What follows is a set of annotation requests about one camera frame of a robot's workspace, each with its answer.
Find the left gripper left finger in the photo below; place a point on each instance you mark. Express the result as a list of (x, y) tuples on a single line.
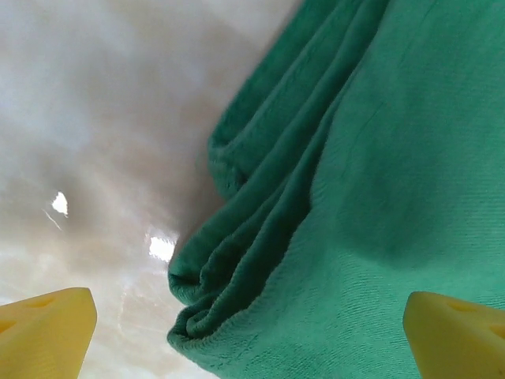
[(43, 335)]

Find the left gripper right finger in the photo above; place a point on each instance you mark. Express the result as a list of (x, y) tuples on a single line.
[(461, 339)]

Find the green long pants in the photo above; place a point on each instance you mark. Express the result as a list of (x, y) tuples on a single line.
[(375, 158)]

